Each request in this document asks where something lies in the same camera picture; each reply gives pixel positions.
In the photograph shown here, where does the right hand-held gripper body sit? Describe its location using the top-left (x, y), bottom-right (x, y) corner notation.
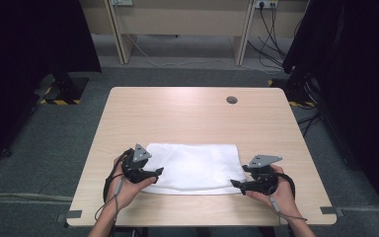
top-left (240, 154), bottom-right (283, 197)

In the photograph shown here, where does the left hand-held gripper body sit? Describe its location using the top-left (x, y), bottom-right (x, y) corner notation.
top-left (121, 143), bottom-right (154, 185)

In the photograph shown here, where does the white tank top black trim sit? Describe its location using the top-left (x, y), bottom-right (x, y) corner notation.
top-left (141, 142), bottom-right (248, 197)

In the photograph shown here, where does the person's right hand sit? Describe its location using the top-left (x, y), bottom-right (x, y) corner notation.
top-left (245, 163), bottom-right (303, 220)

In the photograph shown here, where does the person's left hand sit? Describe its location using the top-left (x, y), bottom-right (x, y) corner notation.
top-left (107, 156), bottom-right (159, 212)

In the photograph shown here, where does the black stand base hazard tape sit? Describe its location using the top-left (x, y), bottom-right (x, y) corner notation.
top-left (34, 72), bottom-right (90, 106)
top-left (267, 77), bottom-right (318, 109)

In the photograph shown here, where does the black curtain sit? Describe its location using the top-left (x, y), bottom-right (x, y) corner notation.
top-left (0, 0), bottom-right (103, 171)
top-left (281, 0), bottom-right (379, 225)

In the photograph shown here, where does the grey left gripper strap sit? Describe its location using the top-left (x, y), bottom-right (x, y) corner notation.
top-left (94, 177), bottom-right (125, 236)

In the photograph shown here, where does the grey gripper strap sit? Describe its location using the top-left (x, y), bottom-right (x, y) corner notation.
top-left (267, 194), bottom-right (309, 225)
top-left (94, 177), bottom-right (125, 236)

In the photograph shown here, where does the grey right gripper strap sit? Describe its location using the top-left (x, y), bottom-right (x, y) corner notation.
top-left (267, 194), bottom-right (309, 225)

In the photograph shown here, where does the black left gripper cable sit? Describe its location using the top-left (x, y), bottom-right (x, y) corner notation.
top-left (102, 149), bottom-right (136, 205)

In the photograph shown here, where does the white floor cable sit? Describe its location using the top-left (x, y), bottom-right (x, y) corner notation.
top-left (124, 33), bottom-right (277, 72)

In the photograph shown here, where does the bundle of black floor cables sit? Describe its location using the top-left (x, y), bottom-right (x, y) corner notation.
top-left (246, 6), bottom-right (302, 71)

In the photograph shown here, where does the white wall socket with plugs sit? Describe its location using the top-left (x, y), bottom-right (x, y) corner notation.
top-left (255, 0), bottom-right (279, 10)

